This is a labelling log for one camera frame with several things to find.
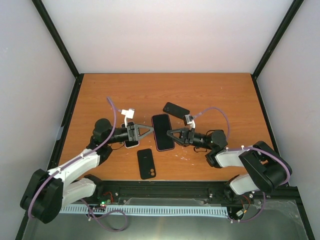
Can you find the black frame post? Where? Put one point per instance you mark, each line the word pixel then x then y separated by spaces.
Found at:
pixel 283 26
pixel 48 22

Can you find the small green circuit board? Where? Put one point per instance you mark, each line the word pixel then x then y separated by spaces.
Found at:
pixel 105 203

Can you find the white phone case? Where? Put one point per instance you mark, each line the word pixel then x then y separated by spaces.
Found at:
pixel 131 143

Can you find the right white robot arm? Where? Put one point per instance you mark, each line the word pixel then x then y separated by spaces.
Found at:
pixel 266 169

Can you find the black phone case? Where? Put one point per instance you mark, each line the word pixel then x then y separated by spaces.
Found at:
pixel 162 132
pixel 175 110
pixel 146 164

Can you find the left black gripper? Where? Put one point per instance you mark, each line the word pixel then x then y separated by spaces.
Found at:
pixel 151 129

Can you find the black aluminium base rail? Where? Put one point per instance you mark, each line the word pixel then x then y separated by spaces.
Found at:
pixel 212 192

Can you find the right black frame post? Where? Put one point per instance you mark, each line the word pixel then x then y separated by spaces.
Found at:
pixel 283 26

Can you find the light blue cable duct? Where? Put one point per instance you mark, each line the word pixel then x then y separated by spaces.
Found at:
pixel 163 211

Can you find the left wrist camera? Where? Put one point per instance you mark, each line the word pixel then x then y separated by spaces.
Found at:
pixel 128 115

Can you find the black phone case top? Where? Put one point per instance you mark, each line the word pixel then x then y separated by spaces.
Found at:
pixel 162 132

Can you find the black phone case front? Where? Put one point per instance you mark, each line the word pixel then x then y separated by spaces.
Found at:
pixel 146 164

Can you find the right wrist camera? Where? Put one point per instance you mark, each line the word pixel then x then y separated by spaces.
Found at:
pixel 189 121

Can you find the left black frame post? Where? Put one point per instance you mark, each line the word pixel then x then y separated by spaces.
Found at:
pixel 48 22

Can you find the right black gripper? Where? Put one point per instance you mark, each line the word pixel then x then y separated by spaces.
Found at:
pixel 189 136

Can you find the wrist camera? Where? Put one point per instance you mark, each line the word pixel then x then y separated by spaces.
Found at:
pixel 189 121
pixel 128 115

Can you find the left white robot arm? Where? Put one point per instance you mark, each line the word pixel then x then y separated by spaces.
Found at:
pixel 48 191

